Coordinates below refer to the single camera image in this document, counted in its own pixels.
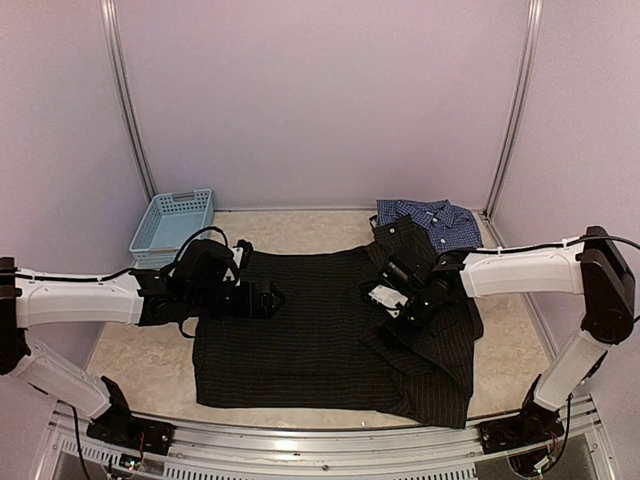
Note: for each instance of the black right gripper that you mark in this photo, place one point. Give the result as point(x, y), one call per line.
point(400, 336)

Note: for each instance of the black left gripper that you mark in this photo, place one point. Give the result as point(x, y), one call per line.
point(264, 310)

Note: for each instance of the black pinstriped long sleeve shirt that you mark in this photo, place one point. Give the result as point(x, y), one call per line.
point(323, 348)

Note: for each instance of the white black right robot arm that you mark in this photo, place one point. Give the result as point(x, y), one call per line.
point(589, 268)

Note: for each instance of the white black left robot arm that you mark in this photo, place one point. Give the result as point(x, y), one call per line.
point(204, 280)

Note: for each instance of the blue checked folded shirt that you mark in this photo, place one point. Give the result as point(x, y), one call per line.
point(449, 226)

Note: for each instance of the light blue plastic basket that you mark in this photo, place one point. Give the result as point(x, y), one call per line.
point(168, 221)

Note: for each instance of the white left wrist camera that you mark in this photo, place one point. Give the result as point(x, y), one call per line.
point(241, 255)

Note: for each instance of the aluminium front rail frame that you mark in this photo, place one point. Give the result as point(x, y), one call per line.
point(204, 450)

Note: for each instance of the right aluminium corner post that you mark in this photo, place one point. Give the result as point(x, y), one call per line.
point(517, 107)

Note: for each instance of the aluminium corner post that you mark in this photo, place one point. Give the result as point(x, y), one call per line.
point(517, 107)
point(109, 14)

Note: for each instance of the left aluminium corner post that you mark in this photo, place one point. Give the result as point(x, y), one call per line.
point(109, 14)

